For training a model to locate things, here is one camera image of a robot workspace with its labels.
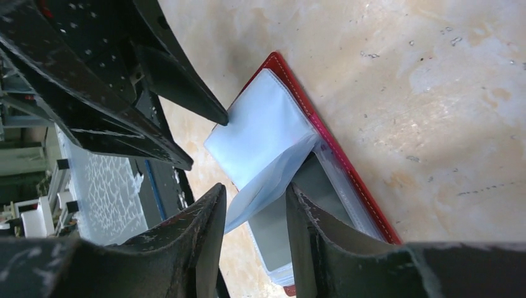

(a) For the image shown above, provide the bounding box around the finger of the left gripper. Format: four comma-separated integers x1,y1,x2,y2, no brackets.
1,1,193,171
137,1,229,126

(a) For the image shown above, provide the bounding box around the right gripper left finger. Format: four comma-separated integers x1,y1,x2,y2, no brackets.
1,183,226,297

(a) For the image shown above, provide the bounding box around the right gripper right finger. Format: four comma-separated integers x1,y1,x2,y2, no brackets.
285,184,525,297

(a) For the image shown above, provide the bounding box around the red card holder wallet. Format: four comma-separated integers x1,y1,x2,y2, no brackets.
204,52,401,295

